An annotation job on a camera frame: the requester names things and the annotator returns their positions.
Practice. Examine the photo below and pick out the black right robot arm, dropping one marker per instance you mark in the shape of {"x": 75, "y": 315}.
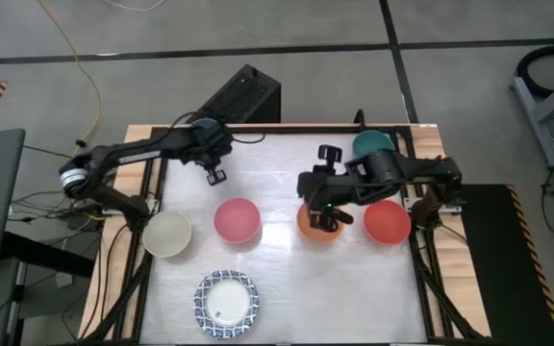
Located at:
{"x": 402, "y": 170}

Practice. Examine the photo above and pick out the light orange bowl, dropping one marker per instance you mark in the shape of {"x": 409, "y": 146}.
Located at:
{"x": 306, "y": 226}

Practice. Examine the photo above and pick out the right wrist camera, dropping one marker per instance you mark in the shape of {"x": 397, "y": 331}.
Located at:
{"x": 330, "y": 154}

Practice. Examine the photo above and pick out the teal bowl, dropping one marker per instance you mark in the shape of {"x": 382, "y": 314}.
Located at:
{"x": 368, "y": 141}

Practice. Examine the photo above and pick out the cream bowl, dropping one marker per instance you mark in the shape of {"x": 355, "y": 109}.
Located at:
{"x": 166, "y": 234}

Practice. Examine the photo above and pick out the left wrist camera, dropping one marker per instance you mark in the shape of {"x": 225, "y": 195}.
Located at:
{"x": 217, "y": 177}

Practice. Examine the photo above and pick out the pink bowl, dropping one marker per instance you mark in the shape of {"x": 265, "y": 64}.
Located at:
{"x": 237, "y": 220}

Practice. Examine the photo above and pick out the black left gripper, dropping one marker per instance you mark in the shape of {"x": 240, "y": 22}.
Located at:
{"x": 207, "y": 149}

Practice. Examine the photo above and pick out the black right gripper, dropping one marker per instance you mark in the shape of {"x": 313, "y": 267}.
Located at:
{"x": 325, "y": 187}

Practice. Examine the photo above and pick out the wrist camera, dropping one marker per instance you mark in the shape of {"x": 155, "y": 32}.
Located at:
{"x": 330, "y": 154}
{"x": 217, "y": 177}

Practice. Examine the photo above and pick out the black table frame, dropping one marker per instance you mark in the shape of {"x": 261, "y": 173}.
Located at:
{"x": 277, "y": 129}

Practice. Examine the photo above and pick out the coral red bowl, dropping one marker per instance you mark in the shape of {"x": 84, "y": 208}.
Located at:
{"x": 386, "y": 222}

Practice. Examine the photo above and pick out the black speaker box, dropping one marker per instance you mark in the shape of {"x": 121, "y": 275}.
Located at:
{"x": 243, "y": 93}

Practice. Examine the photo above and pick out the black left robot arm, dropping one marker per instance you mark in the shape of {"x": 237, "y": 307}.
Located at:
{"x": 113, "y": 158}

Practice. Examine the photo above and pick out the grey metal stand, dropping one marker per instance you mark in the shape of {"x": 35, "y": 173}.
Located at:
{"x": 541, "y": 113}

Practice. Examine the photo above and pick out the white bowl blue patterned rim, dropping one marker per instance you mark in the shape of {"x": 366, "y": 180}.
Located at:
{"x": 226, "y": 303}

